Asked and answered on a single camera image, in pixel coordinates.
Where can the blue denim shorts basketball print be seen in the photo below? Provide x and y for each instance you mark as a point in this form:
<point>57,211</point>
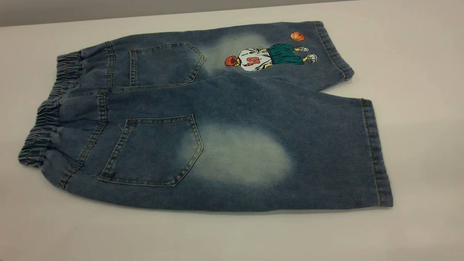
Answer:
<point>232,108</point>

